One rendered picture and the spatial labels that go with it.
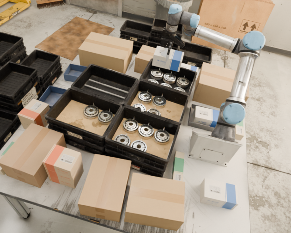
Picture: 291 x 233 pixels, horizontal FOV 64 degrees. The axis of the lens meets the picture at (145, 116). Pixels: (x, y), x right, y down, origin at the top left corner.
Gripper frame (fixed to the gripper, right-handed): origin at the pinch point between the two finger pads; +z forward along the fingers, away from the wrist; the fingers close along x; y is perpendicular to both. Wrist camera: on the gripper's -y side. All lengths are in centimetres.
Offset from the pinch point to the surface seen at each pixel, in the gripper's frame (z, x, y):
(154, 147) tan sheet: 28, 59, -7
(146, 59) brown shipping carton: 25.3, -25.6, 19.5
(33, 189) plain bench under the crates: 41, 101, 54
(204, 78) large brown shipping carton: 21.7, -14.1, -31.4
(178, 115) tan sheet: 28.6, 26.6, -17.3
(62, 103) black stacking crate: 23, 48, 60
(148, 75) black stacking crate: 28.5, -10.0, 13.7
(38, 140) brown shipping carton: 25, 78, 61
